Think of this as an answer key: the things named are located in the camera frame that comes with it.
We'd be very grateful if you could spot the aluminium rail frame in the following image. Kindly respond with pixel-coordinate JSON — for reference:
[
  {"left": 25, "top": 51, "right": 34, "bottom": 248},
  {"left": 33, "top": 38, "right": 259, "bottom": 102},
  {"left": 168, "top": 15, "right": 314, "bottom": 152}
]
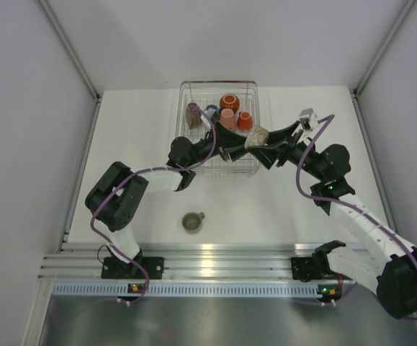
[{"left": 37, "top": 243, "right": 320, "bottom": 283}]

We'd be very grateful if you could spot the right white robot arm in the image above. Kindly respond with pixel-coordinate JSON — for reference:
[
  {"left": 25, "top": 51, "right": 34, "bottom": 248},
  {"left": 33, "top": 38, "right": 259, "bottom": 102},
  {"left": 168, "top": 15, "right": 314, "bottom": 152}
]
[{"left": 243, "top": 117, "right": 417, "bottom": 321}]

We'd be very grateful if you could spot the grey-green cup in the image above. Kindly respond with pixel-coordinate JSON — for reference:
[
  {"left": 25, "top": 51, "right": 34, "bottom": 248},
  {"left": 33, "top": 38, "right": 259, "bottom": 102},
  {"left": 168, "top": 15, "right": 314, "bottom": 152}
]
[{"left": 181, "top": 212, "right": 205, "bottom": 234}]

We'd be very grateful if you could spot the black cup brown handle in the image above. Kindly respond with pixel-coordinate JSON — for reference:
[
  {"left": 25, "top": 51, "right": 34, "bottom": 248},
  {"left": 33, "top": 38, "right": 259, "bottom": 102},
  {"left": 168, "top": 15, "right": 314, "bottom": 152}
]
[{"left": 185, "top": 102, "right": 202, "bottom": 130}]

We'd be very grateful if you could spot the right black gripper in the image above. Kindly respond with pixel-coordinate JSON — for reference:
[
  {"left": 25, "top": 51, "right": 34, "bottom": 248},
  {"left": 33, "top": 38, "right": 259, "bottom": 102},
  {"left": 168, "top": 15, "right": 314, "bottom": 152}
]
[{"left": 248, "top": 121, "right": 326, "bottom": 182}]

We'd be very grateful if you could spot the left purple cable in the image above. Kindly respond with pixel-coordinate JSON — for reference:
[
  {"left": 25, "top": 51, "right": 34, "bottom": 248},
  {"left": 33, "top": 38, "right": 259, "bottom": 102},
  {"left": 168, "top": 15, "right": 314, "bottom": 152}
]
[{"left": 91, "top": 102, "right": 220, "bottom": 303}]

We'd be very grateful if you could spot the pink cup white interior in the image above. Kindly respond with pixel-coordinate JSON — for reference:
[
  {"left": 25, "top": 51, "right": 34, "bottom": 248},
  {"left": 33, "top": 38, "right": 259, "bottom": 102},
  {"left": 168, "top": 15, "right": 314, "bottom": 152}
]
[{"left": 219, "top": 108, "right": 237, "bottom": 132}]

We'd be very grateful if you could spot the small orange cup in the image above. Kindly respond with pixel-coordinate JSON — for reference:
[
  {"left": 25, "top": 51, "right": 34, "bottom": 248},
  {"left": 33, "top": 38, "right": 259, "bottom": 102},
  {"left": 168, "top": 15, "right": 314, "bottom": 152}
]
[{"left": 237, "top": 112, "right": 254, "bottom": 131}]

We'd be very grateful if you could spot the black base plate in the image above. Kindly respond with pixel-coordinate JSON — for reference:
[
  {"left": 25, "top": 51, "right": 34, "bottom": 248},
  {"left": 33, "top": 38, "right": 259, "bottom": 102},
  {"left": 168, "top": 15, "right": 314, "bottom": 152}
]
[
  {"left": 101, "top": 257, "right": 164, "bottom": 280},
  {"left": 290, "top": 257, "right": 344, "bottom": 283}
]

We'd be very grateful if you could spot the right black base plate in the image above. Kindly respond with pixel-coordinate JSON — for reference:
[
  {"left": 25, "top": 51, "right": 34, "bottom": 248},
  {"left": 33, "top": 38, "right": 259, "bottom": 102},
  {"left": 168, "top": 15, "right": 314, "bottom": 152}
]
[{"left": 290, "top": 257, "right": 344, "bottom": 283}]

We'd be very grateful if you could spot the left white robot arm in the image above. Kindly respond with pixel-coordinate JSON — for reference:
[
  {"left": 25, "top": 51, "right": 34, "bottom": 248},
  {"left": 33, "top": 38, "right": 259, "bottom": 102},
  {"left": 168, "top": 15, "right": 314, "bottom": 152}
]
[{"left": 85, "top": 123, "right": 247, "bottom": 278}]

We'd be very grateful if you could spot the slotted cable duct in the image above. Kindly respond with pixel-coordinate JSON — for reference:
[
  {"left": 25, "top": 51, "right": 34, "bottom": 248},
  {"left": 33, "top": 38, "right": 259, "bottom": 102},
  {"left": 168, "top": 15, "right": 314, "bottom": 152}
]
[{"left": 52, "top": 282, "right": 328, "bottom": 298}]

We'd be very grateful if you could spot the beige speckled cup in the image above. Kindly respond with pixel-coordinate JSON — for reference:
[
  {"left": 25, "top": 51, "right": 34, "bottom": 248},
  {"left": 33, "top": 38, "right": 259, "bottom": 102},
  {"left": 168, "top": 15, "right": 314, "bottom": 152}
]
[{"left": 244, "top": 125, "right": 270, "bottom": 149}]

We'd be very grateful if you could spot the purple cable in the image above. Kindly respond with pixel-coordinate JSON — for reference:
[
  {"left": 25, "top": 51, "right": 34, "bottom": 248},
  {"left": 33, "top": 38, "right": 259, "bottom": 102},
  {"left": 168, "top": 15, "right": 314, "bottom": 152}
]
[
  {"left": 296, "top": 114, "right": 417, "bottom": 321},
  {"left": 91, "top": 102, "right": 220, "bottom": 303}
]

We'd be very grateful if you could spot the orange cup black interior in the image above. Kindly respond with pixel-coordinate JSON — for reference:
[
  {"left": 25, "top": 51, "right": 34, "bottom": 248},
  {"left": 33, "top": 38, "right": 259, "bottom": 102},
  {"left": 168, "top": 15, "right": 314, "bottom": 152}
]
[{"left": 220, "top": 94, "right": 241, "bottom": 113}]

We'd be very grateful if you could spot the metal wire dish rack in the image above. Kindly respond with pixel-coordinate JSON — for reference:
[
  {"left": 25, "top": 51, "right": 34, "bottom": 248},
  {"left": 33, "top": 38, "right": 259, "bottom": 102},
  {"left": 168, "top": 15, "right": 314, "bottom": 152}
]
[{"left": 175, "top": 80, "right": 261, "bottom": 177}]

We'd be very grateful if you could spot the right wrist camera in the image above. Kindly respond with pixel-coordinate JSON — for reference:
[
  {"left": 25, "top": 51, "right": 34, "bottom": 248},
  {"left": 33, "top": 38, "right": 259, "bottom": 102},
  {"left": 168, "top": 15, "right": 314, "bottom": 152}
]
[{"left": 299, "top": 108, "right": 318, "bottom": 133}]

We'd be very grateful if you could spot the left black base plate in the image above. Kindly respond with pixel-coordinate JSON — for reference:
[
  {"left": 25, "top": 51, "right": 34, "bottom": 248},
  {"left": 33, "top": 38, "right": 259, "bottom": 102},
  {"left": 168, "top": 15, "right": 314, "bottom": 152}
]
[{"left": 101, "top": 257, "right": 164, "bottom": 280}]

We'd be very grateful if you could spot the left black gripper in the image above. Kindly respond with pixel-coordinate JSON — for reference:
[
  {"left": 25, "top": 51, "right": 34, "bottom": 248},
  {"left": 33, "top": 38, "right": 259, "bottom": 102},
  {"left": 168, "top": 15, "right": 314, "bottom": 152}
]
[{"left": 185, "top": 120, "right": 253, "bottom": 167}]

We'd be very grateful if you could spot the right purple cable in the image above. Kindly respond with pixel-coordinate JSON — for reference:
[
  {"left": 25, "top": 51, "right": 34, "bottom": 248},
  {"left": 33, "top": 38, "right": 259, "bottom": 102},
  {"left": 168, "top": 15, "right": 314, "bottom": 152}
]
[{"left": 296, "top": 114, "right": 417, "bottom": 321}]

